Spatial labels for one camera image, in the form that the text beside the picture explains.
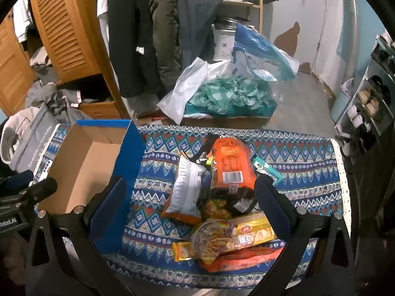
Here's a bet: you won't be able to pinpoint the louvered wardrobe door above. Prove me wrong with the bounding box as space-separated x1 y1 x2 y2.
29 0 107 82

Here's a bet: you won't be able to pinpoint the white plastic bag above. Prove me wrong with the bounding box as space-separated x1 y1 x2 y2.
157 57 235 124

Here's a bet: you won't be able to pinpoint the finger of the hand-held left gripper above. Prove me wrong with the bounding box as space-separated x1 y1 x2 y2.
0 169 34 193
19 177 59 204

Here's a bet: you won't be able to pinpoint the teal checkered cloth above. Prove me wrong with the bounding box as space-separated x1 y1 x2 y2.
188 75 274 110

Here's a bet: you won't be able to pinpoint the plain wooden wardrobe door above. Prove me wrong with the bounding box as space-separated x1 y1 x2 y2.
0 12 38 116

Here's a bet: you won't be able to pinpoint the wooden wardrobe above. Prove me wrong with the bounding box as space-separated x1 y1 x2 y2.
0 0 130 121

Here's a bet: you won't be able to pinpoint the grey clothes in wardrobe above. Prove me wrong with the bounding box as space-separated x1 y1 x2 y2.
29 46 59 84

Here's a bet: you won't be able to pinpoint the black barcode snack packet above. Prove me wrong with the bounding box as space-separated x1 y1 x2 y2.
197 185 263 222

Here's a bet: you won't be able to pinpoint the blue patterned tablecloth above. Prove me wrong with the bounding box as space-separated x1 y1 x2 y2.
32 120 352 287

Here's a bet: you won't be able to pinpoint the grey clothes pile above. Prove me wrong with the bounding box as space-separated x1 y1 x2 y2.
25 80 93 124

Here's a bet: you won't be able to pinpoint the large orange snack packet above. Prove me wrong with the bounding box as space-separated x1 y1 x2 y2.
211 137 258 192

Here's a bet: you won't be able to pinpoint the grey tote bag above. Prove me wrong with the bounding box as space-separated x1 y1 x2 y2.
9 105 60 173

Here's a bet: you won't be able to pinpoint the red snack packet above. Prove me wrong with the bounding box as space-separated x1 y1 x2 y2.
197 247 287 273

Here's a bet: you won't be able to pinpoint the white garment on door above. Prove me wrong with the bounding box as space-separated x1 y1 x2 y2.
12 0 34 44

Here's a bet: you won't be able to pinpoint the grey-blue hanging coat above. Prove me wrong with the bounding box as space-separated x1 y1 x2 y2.
174 0 226 68

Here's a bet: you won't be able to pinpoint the blue plastic bag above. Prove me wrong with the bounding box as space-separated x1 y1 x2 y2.
231 23 300 82

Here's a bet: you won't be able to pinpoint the blue cardboard box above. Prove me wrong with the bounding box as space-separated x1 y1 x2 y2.
37 120 145 253

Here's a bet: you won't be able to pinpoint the black shoes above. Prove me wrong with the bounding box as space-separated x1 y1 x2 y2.
367 75 392 99

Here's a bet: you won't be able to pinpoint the dark cloth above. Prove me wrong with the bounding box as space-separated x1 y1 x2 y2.
352 142 395 284

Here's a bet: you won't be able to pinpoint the olive hanging coat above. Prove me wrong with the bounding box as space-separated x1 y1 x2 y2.
150 0 182 93

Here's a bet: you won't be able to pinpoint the long gold biscuit packet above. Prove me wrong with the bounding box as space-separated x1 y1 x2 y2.
171 212 277 262

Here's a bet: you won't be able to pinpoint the wooden shelf rack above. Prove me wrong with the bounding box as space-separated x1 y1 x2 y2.
220 0 264 27

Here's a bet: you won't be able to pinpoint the white shoes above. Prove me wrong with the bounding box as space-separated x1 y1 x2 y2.
346 105 371 130

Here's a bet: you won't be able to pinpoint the white door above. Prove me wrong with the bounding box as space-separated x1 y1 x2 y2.
310 0 360 87

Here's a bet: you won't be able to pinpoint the white hoodie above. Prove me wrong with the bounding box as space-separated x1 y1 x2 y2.
0 108 40 164

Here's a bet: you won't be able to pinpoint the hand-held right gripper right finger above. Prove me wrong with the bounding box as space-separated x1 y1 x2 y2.
247 176 358 296

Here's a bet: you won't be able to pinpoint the white hanging shirt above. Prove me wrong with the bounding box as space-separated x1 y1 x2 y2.
83 0 108 50

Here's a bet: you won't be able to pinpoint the grey striped chip bag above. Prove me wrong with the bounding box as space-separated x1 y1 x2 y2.
161 156 210 225

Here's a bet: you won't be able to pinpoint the white patterned appliance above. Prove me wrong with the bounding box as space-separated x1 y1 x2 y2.
213 17 247 62

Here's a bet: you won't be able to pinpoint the tan shoes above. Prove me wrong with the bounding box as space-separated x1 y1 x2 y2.
359 89 383 118

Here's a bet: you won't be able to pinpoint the black hanging jacket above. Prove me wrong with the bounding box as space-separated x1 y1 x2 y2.
106 0 161 99

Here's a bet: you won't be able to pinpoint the teal snack packet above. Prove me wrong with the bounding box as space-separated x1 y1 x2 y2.
251 157 283 185

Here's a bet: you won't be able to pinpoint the pale green shoe rack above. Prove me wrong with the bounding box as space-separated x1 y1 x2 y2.
335 32 395 148

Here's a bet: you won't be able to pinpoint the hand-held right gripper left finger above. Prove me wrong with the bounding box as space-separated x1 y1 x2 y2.
26 176 136 296

